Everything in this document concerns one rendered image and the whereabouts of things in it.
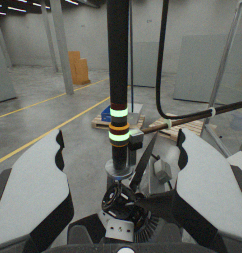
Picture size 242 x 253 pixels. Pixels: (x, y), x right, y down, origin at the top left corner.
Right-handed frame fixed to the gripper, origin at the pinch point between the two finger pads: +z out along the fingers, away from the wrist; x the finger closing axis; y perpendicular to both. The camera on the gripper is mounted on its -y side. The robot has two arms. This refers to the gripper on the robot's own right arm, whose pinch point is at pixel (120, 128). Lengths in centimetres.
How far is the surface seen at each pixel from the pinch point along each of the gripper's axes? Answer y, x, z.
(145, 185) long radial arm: 54, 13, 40
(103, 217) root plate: 55, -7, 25
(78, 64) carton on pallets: 65, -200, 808
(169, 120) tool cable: 9.7, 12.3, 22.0
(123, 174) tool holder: 19.6, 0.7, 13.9
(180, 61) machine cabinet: 33, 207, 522
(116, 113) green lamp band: 5.0, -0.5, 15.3
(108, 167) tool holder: 19.6, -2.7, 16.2
